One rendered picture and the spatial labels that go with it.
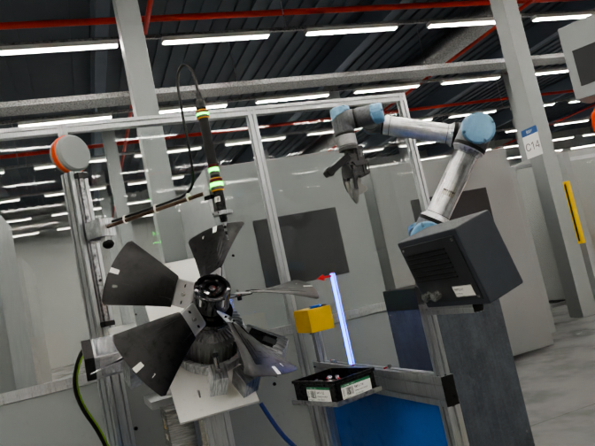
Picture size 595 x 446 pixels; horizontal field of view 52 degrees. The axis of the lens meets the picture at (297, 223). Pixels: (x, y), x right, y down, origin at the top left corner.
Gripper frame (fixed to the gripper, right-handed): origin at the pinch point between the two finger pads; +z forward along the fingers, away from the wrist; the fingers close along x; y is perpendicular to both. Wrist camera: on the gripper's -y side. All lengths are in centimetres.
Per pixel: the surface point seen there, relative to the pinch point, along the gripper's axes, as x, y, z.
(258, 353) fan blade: -18, -53, 43
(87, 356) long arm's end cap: 8, -99, 34
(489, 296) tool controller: -83, -18, 37
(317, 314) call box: 21.5, -14.7, 38.6
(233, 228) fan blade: 13.6, -43.3, 1.4
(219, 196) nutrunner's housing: -1, -50, -9
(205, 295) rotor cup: -5, -62, 23
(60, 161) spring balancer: 56, -94, -41
